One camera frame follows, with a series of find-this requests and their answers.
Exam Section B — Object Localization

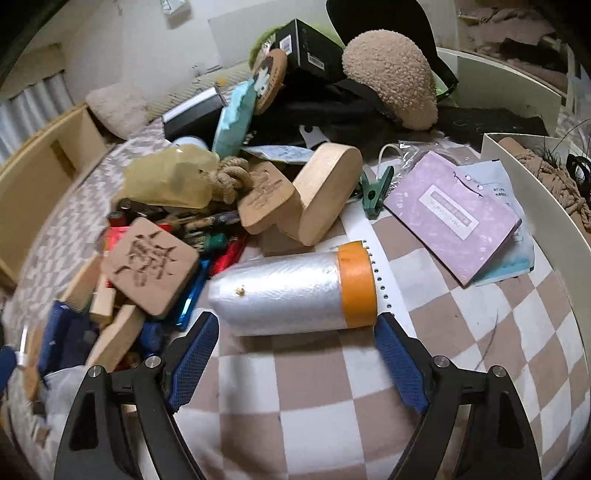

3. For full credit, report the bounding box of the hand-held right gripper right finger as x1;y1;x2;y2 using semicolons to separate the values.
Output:
374;313;543;480

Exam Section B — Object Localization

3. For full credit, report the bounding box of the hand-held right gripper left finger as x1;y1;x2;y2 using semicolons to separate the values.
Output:
53;311;220;480

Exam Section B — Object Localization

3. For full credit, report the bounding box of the clear bag roll orange band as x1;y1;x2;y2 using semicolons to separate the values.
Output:
208;241;379;337

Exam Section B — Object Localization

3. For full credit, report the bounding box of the white container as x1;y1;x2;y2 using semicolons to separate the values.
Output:
480;133;591;324

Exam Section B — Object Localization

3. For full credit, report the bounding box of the small wooden block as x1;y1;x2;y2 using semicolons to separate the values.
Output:
85;305;146;370

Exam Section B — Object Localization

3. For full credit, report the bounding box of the checkered blanket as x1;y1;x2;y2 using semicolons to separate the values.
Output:
0;115;583;480

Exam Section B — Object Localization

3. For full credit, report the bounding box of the square engraved wooden coaster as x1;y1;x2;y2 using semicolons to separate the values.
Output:
100;217;200;320

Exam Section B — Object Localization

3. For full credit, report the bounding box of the light blue paper packet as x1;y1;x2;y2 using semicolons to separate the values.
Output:
455;159;536;284

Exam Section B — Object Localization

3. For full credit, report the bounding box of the white perforated paper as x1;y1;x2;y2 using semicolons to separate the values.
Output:
344;203;407;324

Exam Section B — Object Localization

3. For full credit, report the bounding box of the purple patterned booklet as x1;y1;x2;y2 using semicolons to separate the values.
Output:
383;151;522;286

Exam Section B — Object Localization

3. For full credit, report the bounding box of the green clothespin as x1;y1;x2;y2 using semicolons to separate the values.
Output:
360;165;395;219

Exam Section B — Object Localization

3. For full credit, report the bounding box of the engraved wooden tag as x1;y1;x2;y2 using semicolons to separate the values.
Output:
238;161;296;235

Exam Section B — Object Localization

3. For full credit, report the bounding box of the yellow translucent case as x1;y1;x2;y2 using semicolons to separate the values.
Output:
122;144;221;210

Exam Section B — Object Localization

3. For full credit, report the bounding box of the oval wooden block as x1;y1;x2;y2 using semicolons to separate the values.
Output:
292;142;363;247

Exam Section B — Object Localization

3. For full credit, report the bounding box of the white label packet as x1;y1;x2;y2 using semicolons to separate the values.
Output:
252;145;319;166

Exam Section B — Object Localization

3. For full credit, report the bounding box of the light blue wet wipes packet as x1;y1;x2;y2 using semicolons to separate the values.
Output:
211;79;257;158

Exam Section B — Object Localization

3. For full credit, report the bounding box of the black box white lid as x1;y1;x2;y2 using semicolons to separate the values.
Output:
161;87;227;141

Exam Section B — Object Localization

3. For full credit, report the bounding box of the wooden headboard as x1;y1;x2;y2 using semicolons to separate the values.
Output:
0;104;116;291

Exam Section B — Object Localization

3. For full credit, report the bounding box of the beige fluffy pillow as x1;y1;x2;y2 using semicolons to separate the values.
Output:
85;84;149;139

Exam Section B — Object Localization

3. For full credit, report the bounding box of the black cloth bag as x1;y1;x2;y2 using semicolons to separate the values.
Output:
259;80;402;148

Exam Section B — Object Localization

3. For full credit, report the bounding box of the beige fleece hat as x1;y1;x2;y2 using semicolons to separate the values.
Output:
342;28;439;131

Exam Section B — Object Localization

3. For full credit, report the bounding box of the round cartoon wooden coaster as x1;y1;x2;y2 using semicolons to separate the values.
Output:
252;48;289;116

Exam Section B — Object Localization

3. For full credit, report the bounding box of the grey curtain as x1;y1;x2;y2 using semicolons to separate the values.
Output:
0;71;75;162

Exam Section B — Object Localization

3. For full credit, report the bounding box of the white furniture panel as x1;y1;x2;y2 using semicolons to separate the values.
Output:
436;46;566;134

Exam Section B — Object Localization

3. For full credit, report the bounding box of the black labelled box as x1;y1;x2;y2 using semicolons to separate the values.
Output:
269;18;345;77

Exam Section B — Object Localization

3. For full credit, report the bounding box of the open wardrobe shelf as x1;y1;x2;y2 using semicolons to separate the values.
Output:
457;0;573;93

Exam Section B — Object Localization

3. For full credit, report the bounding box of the jute rope knot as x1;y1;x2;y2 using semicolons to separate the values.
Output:
203;157;250;204

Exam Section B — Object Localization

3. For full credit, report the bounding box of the jute rope coil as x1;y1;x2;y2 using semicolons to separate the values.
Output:
515;148;591;232

